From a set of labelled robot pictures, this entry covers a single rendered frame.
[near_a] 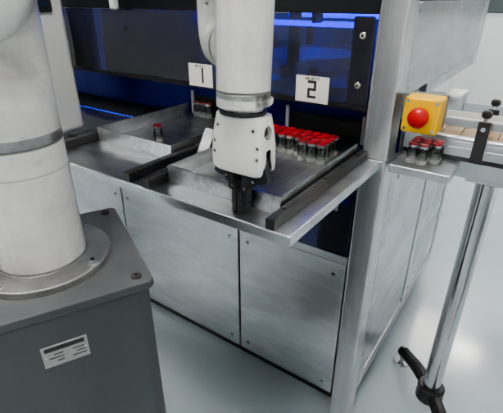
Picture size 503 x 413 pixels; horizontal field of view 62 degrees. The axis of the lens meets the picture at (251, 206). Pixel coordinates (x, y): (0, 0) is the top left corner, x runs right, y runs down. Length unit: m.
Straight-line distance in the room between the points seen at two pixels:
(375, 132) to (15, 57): 0.69
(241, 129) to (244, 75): 0.08
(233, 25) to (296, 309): 0.91
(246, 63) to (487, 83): 5.06
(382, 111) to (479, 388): 1.12
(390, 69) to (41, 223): 0.70
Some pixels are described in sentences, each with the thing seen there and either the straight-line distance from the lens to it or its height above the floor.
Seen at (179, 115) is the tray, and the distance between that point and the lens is 1.34.
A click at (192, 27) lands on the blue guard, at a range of 1.20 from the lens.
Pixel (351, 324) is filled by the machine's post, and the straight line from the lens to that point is 1.24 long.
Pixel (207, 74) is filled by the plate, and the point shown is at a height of 1.02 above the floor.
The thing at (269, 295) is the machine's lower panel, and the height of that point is 0.37.
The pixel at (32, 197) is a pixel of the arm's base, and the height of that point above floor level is 0.99.
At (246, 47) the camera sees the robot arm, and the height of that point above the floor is 1.15.
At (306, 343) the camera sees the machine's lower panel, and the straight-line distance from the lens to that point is 1.37.
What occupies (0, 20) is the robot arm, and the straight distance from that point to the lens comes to 0.51.
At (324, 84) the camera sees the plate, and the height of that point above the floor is 1.03.
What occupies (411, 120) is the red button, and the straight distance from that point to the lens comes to 0.90.
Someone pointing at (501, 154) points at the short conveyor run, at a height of 0.91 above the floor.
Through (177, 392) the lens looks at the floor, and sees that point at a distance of 1.58.
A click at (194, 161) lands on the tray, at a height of 0.90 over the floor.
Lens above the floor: 1.21
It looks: 27 degrees down
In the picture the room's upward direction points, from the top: straight up
